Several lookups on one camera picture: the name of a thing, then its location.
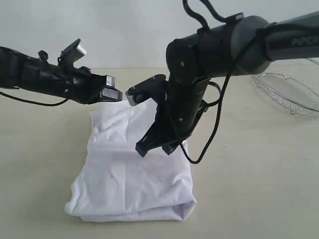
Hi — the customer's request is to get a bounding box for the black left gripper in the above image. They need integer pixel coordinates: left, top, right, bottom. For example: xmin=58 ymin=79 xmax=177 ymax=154
xmin=21 ymin=60 xmax=123 ymax=105

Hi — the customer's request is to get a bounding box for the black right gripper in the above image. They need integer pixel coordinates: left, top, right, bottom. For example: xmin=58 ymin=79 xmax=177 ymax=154
xmin=136 ymin=79 xmax=209 ymax=157

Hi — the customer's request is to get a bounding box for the white t-shirt red print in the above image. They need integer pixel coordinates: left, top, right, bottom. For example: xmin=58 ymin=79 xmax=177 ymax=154
xmin=64 ymin=100 xmax=196 ymax=222

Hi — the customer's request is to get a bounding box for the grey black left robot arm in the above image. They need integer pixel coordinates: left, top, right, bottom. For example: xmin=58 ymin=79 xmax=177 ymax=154
xmin=0 ymin=47 xmax=123 ymax=105

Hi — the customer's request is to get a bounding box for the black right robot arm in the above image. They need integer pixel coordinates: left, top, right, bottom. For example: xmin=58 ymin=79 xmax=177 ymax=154
xmin=127 ymin=12 xmax=319 ymax=156

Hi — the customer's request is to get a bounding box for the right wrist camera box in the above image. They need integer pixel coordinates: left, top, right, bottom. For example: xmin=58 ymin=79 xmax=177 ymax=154
xmin=126 ymin=74 xmax=167 ymax=106

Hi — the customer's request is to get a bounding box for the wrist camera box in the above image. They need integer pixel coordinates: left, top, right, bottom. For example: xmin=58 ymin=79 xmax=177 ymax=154
xmin=37 ymin=38 xmax=88 ymax=69
xmin=126 ymin=74 xmax=167 ymax=106

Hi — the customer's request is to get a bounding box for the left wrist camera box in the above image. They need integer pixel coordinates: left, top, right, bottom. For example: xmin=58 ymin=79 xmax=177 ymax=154
xmin=37 ymin=38 xmax=88 ymax=69

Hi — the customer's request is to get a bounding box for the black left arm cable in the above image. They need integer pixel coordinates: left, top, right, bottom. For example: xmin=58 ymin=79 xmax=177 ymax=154
xmin=0 ymin=91 xmax=69 ymax=107

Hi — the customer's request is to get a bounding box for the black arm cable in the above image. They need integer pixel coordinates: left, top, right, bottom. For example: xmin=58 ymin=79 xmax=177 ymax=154
xmin=171 ymin=0 xmax=277 ymax=164
xmin=0 ymin=91 xmax=69 ymax=107

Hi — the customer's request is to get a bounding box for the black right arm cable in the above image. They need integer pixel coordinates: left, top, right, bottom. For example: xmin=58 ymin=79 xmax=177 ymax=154
xmin=171 ymin=0 xmax=277 ymax=164

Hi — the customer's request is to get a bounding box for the metal wire mesh basket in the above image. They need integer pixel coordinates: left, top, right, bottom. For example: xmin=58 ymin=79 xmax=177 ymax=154
xmin=252 ymin=58 xmax=319 ymax=119

